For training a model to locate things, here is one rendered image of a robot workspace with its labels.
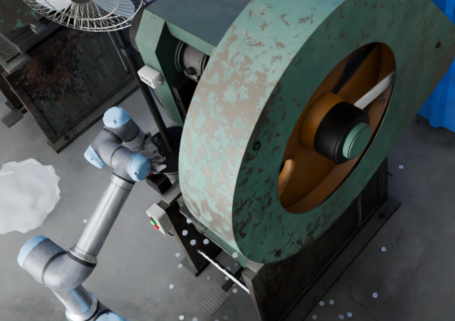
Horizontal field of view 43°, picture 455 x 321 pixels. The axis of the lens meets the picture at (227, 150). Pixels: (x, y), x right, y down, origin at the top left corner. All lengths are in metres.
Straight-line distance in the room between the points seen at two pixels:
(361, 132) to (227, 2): 0.55
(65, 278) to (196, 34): 0.81
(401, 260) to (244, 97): 1.77
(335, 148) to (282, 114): 0.27
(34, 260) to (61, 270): 0.10
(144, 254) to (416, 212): 1.37
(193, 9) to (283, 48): 0.56
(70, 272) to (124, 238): 1.33
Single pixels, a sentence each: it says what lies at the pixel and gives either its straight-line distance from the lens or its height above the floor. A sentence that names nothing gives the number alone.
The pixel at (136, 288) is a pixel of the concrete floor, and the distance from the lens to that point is 2.95.
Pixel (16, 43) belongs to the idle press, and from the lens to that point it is 3.28.
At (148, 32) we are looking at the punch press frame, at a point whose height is 1.46.
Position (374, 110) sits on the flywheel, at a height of 1.15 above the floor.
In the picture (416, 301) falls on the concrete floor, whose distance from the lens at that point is 2.75.
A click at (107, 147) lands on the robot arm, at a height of 1.23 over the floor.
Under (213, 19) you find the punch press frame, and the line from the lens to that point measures 1.65.
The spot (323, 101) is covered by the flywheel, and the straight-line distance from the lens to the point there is 1.50.
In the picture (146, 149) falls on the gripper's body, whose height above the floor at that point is 1.06.
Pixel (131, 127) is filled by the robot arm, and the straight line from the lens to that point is 1.86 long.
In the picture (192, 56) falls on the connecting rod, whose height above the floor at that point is 1.41.
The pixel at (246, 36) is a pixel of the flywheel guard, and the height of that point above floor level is 1.72.
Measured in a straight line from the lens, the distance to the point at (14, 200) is 3.30.
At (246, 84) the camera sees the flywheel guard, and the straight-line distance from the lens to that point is 1.20.
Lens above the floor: 2.54
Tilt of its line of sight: 52 degrees down
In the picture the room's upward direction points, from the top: 18 degrees counter-clockwise
